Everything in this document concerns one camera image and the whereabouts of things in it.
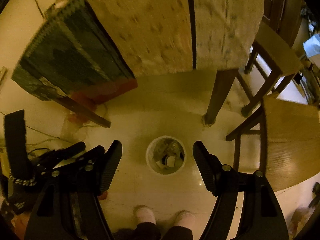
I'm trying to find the patchwork tablecloth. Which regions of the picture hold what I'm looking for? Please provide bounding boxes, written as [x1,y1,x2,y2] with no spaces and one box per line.
[11,0,268,103]

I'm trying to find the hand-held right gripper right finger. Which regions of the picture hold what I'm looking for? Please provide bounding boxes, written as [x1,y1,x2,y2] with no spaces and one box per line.
[192,141,290,240]

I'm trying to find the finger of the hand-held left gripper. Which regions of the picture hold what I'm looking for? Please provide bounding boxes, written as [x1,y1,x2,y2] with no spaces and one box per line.
[72,145,106,167]
[32,141,87,173]

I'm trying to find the white trash bin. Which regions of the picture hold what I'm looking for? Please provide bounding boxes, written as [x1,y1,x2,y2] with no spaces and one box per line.
[146,135,187,175]

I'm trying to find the brown panelled door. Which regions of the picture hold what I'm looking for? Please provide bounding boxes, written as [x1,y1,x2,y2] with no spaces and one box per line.
[264,0,288,31]

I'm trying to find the white plastic bag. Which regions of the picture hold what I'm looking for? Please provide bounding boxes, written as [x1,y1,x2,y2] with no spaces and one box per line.
[302,34,320,58]

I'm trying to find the person's left leg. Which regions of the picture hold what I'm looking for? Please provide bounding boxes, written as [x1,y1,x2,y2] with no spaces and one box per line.
[130,205,161,240]

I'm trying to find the brown seated wooden chair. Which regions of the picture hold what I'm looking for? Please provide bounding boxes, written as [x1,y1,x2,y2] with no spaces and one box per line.
[226,97,320,193]

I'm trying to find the light seated wooden chair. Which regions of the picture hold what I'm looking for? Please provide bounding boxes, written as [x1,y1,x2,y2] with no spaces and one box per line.
[241,22,305,117]

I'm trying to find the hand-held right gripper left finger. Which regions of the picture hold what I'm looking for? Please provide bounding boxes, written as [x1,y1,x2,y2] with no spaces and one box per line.
[24,140,123,240]

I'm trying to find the person's feet in socks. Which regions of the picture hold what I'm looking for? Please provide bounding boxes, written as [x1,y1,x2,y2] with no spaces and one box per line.
[162,210,196,240]

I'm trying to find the thin wooden stick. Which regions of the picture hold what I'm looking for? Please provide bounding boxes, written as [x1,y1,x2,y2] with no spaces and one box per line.
[33,0,46,19]

